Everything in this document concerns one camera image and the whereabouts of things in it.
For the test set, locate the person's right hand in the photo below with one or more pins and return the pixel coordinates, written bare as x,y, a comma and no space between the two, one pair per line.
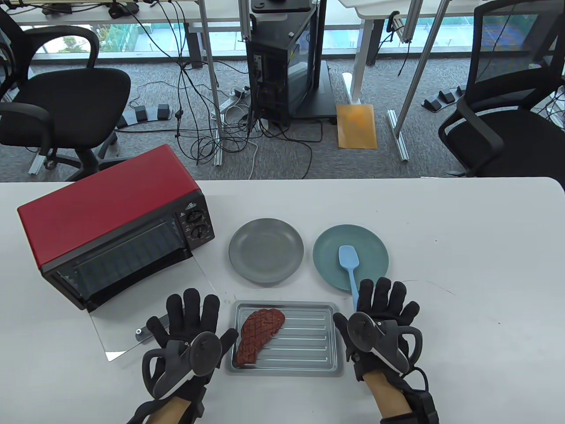
388,302

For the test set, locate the person's left hand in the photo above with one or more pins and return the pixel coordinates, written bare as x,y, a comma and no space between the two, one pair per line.
190,316

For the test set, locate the blue dessert spatula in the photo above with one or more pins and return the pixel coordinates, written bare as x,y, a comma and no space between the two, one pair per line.
348,260

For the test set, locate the brown grilled steak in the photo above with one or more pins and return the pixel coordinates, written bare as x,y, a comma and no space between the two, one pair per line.
258,331

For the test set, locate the silver baking tray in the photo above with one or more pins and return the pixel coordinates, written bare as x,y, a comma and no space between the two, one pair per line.
300,338

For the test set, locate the red toaster oven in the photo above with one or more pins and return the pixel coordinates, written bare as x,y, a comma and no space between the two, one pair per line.
110,194

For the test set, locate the person's left forearm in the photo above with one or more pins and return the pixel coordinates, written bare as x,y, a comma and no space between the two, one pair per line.
170,413

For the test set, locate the person's right forearm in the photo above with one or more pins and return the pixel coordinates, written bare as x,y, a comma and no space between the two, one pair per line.
390,393

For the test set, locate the white and grey controller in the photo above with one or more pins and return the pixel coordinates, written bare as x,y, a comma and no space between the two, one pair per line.
379,342
185,362

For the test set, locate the teal plate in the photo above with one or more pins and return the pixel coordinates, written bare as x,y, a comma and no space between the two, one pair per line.
373,254

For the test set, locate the grey plate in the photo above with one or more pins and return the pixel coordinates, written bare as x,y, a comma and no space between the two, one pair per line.
266,250

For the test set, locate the black wrist band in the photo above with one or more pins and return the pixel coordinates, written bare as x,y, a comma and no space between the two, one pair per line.
421,406
137,413

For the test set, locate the yellow envelope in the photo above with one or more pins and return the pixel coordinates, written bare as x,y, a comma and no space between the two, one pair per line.
356,126

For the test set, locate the black mesh office chair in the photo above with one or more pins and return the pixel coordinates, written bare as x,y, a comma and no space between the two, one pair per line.
499,132

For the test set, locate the grey double foot pedal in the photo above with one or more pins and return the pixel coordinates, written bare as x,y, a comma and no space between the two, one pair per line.
152,115
441,99

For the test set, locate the white power strip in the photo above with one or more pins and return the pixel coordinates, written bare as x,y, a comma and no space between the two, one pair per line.
225,105

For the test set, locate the aluminium foot bar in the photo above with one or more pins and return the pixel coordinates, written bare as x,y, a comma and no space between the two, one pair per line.
36,164

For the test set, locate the white desk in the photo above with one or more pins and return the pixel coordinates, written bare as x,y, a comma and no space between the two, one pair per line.
362,53
88,18

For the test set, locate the black computer case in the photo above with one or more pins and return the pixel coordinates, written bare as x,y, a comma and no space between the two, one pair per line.
282,66

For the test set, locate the black power adapter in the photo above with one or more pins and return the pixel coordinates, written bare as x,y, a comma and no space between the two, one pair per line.
123,9

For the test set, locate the aluminium frame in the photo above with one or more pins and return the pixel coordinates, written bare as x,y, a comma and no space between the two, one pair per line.
415,75
212,79

